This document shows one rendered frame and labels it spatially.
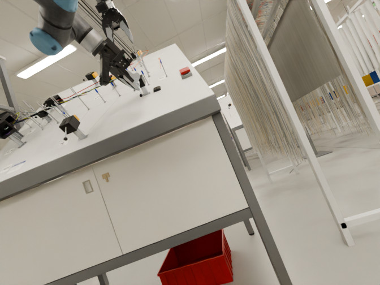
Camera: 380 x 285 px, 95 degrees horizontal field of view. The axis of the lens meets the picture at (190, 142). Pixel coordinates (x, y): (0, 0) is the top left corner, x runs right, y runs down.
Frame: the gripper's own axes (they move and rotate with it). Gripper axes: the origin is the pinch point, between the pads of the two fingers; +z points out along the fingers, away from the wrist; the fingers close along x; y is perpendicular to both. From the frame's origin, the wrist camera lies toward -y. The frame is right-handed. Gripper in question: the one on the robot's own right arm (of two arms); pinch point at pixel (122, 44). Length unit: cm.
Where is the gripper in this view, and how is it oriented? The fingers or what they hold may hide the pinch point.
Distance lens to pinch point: 95.3
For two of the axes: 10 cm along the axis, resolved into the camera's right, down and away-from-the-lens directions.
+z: 3.4, 9.0, 2.8
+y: -0.2, -2.9, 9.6
